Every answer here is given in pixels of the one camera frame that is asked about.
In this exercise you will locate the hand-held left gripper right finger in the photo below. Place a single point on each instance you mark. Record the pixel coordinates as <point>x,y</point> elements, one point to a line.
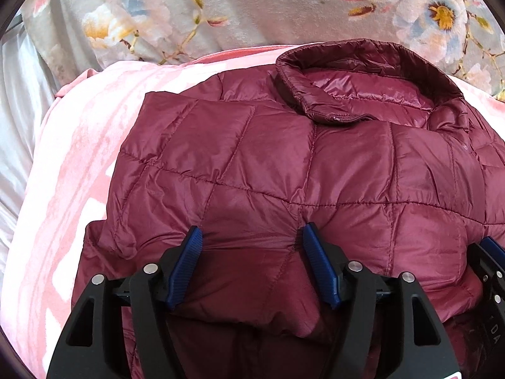
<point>320,270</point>

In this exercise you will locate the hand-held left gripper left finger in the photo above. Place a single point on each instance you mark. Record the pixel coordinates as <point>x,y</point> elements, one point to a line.
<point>184,270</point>

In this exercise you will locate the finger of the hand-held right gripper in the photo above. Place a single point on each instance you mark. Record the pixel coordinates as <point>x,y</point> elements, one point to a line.
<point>493,249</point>

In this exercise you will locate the maroon quilted puffer jacket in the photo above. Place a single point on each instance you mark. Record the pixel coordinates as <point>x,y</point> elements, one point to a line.
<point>276,166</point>

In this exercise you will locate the pink blanket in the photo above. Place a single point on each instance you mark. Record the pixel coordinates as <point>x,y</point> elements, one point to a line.
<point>71,158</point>

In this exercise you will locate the white bed sheet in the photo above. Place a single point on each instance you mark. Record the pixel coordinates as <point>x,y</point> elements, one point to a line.
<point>19,126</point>

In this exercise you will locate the grey floral quilt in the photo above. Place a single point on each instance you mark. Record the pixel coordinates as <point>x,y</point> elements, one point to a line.
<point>244,8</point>

